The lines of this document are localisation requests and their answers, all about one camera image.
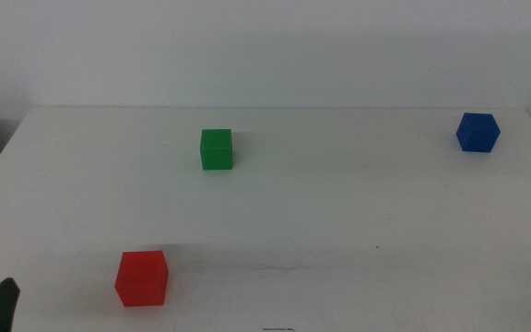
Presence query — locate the red cube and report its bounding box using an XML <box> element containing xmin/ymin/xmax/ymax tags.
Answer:
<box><xmin>113</xmin><ymin>250</ymin><xmax>170</xmax><ymax>308</ymax></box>

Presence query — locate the green cube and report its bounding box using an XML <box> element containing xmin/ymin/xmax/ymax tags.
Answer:
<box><xmin>199</xmin><ymin>128</ymin><xmax>234</xmax><ymax>172</ymax></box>

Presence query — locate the blue cube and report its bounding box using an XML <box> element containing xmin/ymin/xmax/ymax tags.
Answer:
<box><xmin>455</xmin><ymin>112</ymin><xmax>502</xmax><ymax>154</ymax></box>

